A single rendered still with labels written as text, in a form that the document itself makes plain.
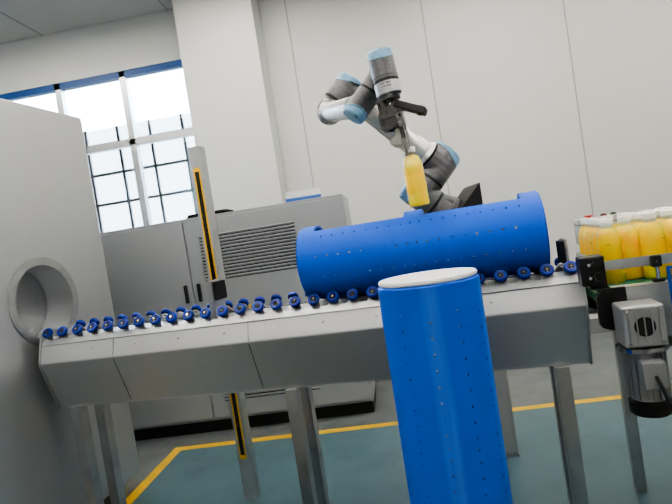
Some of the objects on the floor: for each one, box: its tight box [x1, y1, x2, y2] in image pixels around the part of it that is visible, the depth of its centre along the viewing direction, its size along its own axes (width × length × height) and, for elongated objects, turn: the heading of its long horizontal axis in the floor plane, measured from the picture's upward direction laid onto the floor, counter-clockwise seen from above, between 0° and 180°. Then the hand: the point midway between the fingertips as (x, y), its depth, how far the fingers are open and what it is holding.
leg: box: [300, 387, 330, 504], centre depth 223 cm, size 6×6×63 cm
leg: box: [549, 366, 573, 504], centre depth 199 cm, size 6×6×63 cm
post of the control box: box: [612, 330, 647, 491], centre depth 213 cm, size 4×4×100 cm
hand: (409, 150), depth 188 cm, fingers closed on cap, 4 cm apart
